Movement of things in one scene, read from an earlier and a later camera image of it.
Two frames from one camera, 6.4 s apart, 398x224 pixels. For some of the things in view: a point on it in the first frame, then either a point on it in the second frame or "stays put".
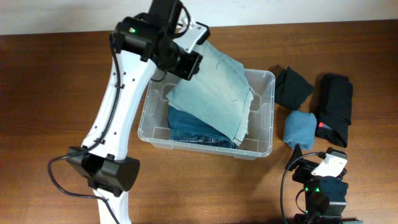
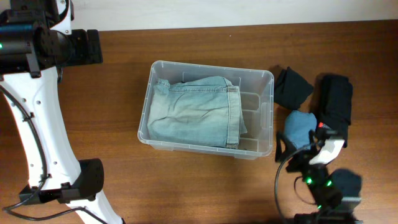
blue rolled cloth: x=300 y=127 stays put
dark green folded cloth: x=291 y=90 stays put
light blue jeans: x=218 y=95 to x=204 y=112
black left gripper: x=189 y=65 to x=92 y=46
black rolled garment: x=336 y=109 stays put
